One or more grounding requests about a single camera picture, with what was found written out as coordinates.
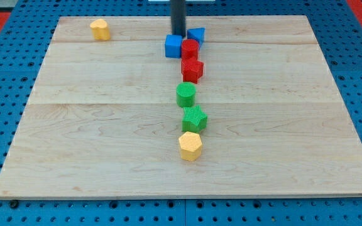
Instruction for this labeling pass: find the blue triangle block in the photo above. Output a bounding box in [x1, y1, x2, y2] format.
[187, 28, 206, 48]

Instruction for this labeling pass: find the light wooden board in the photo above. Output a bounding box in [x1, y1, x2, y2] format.
[0, 16, 362, 200]

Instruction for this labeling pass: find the red cylinder block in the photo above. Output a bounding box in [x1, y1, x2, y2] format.
[181, 39, 199, 60]

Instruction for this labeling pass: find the red star block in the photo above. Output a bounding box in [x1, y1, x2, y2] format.
[181, 58, 204, 83]

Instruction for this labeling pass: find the green star block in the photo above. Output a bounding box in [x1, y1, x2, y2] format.
[182, 105, 207, 133]

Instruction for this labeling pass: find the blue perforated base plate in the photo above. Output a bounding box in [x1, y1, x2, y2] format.
[0, 1, 362, 225]

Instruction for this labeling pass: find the green cylinder block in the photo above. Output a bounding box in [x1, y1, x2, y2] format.
[176, 82, 196, 107]

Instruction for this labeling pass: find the yellow hexagon block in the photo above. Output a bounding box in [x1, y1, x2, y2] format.
[178, 131, 203, 161]

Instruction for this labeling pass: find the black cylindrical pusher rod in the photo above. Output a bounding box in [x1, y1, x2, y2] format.
[170, 0, 186, 38]

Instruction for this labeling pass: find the blue cube block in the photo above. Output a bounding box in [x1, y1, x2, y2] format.
[165, 35, 183, 58]

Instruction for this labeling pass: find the yellow heart block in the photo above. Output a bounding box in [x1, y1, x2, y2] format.
[90, 19, 111, 41]

